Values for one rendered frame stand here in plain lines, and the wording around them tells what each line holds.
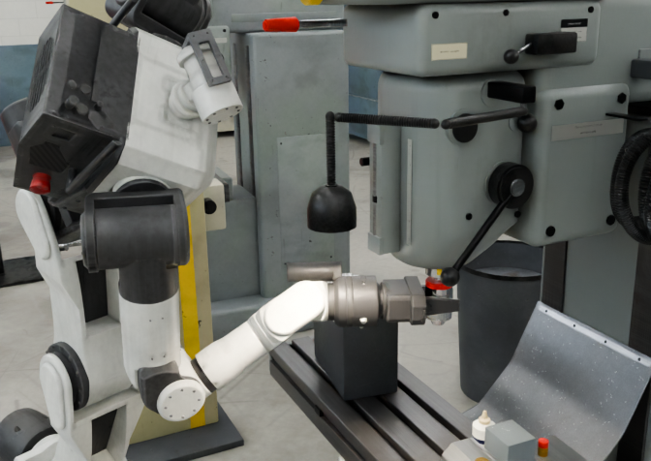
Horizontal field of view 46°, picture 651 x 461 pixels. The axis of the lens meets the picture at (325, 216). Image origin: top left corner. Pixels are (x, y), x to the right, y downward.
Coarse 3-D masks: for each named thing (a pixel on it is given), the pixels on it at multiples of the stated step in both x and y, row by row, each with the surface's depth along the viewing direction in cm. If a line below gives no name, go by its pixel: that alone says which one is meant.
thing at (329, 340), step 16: (384, 320) 155; (320, 336) 170; (336, 336) 157; (352, 336) 154; (368, 336) 155; (384, 336) 156; (320, 352) 172; (336, 352) 159; (352, 352) 155; (368, 352) 156; (384, 352) 157; (336, 368) 160; (352, 368) 156; (368, 368) 157; (384, 368) 158; (336, 384) 161; (352, 384) 157; (368, 384) 158; (384, 384) 159
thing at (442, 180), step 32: (384, 96) 122; (416, 96) 114; (448, 96) 112; (480, 96) 114; (416, 128) 115; (480, 128) 116; (512, 128) 118; (416, 160) 117; (448, 160) 115; (480, 160) 117; (512, 160) 120; (416, 192) 118; (448, 192) 116; (480, 192) 119; (416, 224) 119; (448, 224) 118; (480, 224) 120; (512, 224) 123; (416, 256) 122; (448, 256) 121
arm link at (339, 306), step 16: (288, 272) 131; (304, 272) 131; (320, 272) 131; (336, 272) 131; (336, 288) 129; (352, 288) 129; (336, 304) 128; (352, 304) 128; (320, 320) 128; (336, 320) 129; (352, 320) 129
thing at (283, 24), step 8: (264, 24) 117; (272, 24) 117; (280, 24) 117; (288, 24) 118; (296, 24) 118; (304, 24) 119; (312, 24) 120; (320, 24) 121; (328, 24) 121; (336, 24) 122; (344, 24) 122
